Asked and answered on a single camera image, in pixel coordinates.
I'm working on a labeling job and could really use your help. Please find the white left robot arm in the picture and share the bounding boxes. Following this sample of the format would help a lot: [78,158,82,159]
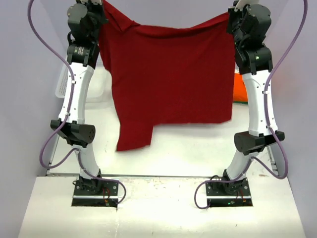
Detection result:
[50,0,107,195]

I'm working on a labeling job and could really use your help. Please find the folded orange t shirt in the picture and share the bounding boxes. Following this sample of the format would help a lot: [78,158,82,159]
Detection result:
[233,73,248,102]

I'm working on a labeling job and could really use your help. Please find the folded green t shirt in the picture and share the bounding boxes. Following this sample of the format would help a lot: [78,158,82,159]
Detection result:
[233,101,248,105]

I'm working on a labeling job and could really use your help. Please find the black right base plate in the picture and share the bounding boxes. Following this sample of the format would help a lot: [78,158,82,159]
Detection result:
[206,178,253,207]

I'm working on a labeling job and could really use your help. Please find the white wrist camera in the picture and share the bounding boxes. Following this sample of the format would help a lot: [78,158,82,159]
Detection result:
[90,0,103,5]
[234,0,259,12]

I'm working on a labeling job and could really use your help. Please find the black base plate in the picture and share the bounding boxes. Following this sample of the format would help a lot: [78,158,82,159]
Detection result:
[206,178,253,207]
[71,177,118,208]

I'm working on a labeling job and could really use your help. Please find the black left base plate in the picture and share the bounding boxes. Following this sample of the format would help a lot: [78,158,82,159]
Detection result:
[71,177,118,208]

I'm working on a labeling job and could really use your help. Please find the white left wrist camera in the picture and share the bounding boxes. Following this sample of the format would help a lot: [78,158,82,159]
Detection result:
[90,0,103,5]

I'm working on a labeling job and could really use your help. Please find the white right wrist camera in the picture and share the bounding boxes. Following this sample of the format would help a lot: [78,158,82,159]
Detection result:
[234,0,259,12]

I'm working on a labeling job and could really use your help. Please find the white plastic basket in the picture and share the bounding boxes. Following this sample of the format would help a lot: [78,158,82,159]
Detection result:
[55,56,112,103]

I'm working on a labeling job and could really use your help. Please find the dark red t shirt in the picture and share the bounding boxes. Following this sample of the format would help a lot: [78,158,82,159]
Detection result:
[99,1,235,151]

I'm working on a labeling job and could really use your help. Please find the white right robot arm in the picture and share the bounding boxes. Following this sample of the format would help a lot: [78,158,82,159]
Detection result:
[221,0,285,195]

